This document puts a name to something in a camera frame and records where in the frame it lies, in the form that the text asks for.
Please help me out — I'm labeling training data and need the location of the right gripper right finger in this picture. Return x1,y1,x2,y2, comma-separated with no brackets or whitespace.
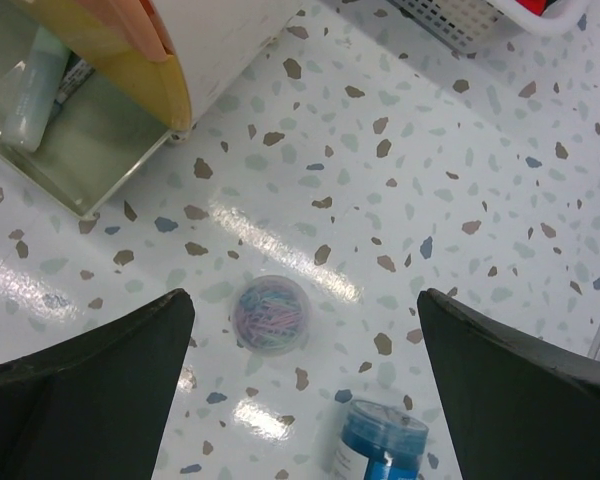
417,289,600,479

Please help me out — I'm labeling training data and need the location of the teal-tipped pen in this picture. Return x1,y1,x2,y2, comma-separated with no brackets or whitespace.
49,53,95,121

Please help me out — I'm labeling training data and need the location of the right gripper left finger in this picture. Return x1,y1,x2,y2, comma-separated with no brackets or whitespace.
0,289,194,479

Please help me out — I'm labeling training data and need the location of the white plastic basket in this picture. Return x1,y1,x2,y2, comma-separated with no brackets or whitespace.
391,0,591,55

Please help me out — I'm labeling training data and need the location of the red folded cloth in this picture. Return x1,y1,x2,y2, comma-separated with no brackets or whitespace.
516,0,555,16

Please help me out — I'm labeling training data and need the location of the beige round drawer organizer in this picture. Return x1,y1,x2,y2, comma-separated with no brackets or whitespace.
0,1,300,219

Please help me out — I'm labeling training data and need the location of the clear green-capped tube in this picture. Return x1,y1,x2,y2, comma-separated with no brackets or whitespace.
1,26,71,152

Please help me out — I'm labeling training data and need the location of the clear round pin jar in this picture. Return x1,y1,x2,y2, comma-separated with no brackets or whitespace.
230,275,312,356

